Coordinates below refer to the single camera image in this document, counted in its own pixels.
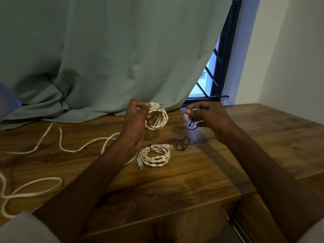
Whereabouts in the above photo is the person's left hand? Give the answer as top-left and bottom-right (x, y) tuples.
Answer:
(118, 99), (154, 150)

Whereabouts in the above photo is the person's right hand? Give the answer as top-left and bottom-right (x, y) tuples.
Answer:
(185, 101), (237, 145)

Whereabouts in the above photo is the black cable tie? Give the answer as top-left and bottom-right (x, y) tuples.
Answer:
(175, 137), (196, 152)
(181, 110), (204, 131)

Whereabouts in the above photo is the white braided cable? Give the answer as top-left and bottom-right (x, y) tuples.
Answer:
(145, 102), (169, 131)
(137, 143), (174, 171)

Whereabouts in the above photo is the person's left forearm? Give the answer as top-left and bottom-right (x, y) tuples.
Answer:
(32, 138), (143, 243)

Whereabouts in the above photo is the person's right forearm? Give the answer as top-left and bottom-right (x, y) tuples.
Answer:
(215, 125), (324, 243)

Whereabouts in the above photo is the black window grille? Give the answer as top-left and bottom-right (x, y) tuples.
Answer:
(180, 0), (243, 108)

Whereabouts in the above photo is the green curtain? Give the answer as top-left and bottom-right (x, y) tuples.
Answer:
(0, 0), (234, 130)

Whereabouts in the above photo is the grey sleeve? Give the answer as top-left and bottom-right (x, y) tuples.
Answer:
(0, 212), (62, 243)

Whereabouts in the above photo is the loose white cable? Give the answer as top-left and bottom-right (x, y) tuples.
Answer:
(0, 122), (138, 219)

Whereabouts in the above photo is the metal table rail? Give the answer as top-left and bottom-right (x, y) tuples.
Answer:
(222, 209), (254, 243)

